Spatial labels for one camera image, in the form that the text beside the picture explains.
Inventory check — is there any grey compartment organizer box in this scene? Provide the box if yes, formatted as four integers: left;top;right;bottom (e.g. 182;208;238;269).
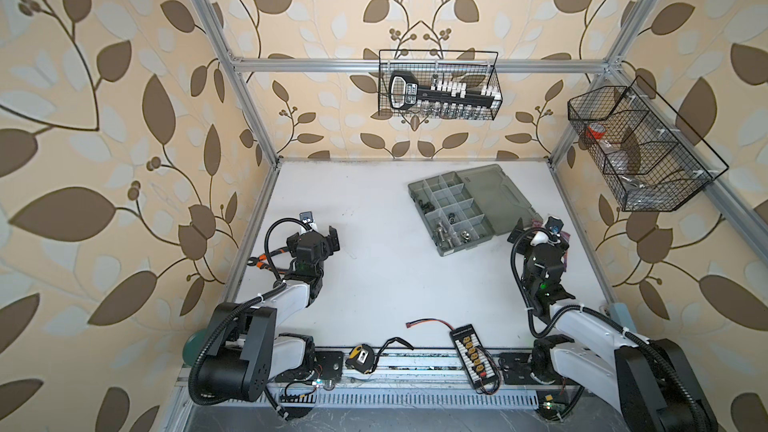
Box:
407;165;541;257

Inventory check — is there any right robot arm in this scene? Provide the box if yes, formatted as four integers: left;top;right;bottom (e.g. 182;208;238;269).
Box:
508;220;718;431

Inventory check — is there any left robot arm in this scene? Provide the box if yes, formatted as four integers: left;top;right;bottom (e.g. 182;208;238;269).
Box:
188;218;341;406

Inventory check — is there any yellow black tape measure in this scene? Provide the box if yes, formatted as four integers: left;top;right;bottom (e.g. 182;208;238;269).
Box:
345;344;376;375

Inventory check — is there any black charger board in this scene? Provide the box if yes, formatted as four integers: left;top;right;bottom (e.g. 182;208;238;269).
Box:
449;324;502;395

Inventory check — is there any green lid jar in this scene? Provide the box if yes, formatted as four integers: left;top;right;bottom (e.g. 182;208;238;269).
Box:
182;330;206;367

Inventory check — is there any socket set holder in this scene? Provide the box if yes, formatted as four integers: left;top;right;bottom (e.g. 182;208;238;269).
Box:
384;70;503;113

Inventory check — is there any red black cable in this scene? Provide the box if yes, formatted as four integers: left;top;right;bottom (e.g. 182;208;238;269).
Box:
406;317;456;332

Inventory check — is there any right wire basket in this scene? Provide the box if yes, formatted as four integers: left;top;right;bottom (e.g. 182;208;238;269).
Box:
567;76;729;212

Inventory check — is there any wire basket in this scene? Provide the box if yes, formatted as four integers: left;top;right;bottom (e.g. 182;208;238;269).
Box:
567;76;729;212
377;48;503;121

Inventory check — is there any center wire basket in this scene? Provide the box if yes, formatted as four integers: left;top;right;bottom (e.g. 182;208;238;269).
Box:
377;48;503;121

